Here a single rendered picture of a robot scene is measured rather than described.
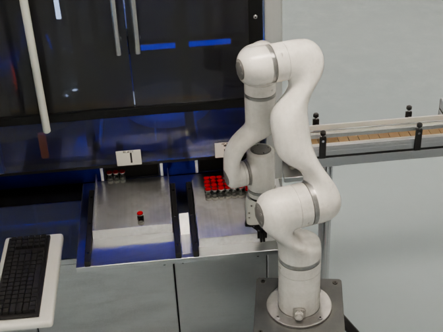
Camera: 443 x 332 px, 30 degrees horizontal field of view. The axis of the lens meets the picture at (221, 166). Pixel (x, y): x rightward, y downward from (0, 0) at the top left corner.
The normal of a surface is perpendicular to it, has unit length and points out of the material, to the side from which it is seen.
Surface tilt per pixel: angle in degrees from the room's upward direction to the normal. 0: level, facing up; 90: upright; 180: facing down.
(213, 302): 90
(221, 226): 0
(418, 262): 0
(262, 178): 90
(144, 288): 90
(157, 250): 0
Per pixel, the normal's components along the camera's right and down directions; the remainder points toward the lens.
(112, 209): -0.04, -0.84
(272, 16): 0.10, 0.53
